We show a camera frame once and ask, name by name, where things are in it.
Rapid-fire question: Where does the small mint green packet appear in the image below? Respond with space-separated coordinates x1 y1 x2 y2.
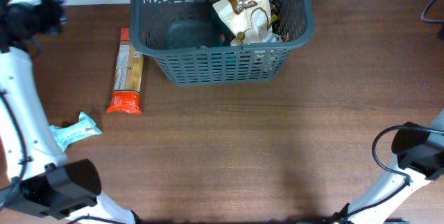
49 112 103 151

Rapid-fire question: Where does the orange pasta packet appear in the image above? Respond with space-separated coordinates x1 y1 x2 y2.
106 28 144 114

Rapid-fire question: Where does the green Nescafe bag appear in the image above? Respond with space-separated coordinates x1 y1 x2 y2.
210 8 280 48

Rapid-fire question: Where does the beige Pantree snack bag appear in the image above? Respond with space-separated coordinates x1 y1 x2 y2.
212 0 282 46

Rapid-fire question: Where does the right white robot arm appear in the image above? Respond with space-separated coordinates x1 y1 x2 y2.
327 112 443 224

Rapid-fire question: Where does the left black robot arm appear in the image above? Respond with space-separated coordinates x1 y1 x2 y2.
1 0 141 223

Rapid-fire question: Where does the grey plastic basket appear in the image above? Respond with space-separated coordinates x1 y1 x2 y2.
130 0 315 85

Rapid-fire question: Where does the right black cable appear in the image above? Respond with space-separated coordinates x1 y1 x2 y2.
341 0 444 220

